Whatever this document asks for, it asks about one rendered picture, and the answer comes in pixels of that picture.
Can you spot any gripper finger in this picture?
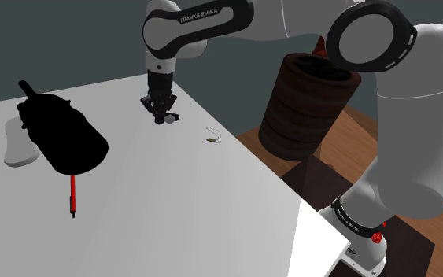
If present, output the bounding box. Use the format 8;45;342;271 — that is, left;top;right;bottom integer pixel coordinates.
139;95;165;125
162;95;179;116

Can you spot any black bottle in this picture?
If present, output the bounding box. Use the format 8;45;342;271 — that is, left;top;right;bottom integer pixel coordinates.
17;79;110;176

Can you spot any red pen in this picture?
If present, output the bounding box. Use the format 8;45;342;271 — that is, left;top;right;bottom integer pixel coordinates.
69;174;77;220

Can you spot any dark brown round basket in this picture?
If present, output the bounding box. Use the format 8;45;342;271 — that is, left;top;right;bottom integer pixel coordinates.
258;52;363;162

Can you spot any white curved object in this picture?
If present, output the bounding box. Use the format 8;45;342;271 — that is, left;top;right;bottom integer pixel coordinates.
3;116;40;168

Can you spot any red object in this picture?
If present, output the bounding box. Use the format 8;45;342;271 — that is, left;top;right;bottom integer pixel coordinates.
311;36;328;57

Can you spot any dark robot stand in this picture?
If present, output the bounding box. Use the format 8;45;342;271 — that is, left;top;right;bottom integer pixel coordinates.
279;154;437;277

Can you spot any small olive tag with wire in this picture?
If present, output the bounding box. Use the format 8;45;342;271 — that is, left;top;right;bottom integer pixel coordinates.
205;127;223;145

